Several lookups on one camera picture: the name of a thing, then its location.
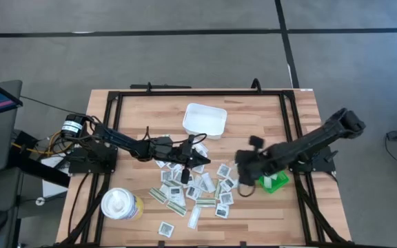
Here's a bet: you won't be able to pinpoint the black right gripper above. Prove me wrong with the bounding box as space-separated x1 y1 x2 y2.
235 147 276 187

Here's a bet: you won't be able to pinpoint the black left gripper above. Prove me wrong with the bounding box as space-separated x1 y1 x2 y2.
150 136 212 185

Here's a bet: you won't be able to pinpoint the green striped bandage packet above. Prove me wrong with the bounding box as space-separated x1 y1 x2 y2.
165 200 188 218
148 187 169 205
194 198 217 209
214 178 224 200

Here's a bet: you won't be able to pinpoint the long white bandage packet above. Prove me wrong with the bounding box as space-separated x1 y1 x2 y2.
201 172 217 194
187 205 202 230

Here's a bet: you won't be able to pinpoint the green plastic basket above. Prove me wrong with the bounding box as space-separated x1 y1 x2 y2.
258 170 290 194

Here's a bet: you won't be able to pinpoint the white plastic bin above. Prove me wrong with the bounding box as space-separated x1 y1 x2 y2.
182 102 228 141

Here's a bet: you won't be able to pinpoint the white-lidded yellow wipes canister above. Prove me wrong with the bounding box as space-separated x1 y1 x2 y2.
101 187 145 221

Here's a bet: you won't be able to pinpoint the white paper sheet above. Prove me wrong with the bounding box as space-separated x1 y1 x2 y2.
41 156 71 199

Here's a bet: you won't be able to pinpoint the black desk crossbar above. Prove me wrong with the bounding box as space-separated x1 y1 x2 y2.
8 129 71 189

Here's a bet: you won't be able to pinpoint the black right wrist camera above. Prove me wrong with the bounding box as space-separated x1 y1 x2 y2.
248 134 265 152

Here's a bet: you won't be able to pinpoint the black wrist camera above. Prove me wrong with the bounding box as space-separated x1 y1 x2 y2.
183 134 196 154
248 134 265 152

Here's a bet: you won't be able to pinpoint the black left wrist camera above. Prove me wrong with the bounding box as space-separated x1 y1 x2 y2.
183 134 196 154

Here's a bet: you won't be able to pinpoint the black right camera cable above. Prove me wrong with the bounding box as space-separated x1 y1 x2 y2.
236 183 256 198

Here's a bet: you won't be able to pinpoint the black camera cable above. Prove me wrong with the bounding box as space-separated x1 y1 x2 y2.
170 133 208 145
236 183 256 198

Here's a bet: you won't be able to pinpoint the black left camera cable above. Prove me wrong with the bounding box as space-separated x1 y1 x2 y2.
170 133 208 145

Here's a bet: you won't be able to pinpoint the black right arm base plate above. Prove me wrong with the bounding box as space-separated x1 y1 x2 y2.
287 146 337 173

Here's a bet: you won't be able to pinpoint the black aluminium table frame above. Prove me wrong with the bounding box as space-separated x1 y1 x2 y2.
55 78 354 248

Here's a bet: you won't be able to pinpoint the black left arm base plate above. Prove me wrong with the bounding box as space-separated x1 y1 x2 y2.
68 144 119 174

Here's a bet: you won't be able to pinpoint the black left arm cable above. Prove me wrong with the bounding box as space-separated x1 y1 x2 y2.
67 172 92 238

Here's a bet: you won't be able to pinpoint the thin black cable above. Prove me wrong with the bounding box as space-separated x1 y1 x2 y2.
21 95 82 116

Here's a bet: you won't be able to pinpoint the yellow cables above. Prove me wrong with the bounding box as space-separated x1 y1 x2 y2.
11 130 72 156

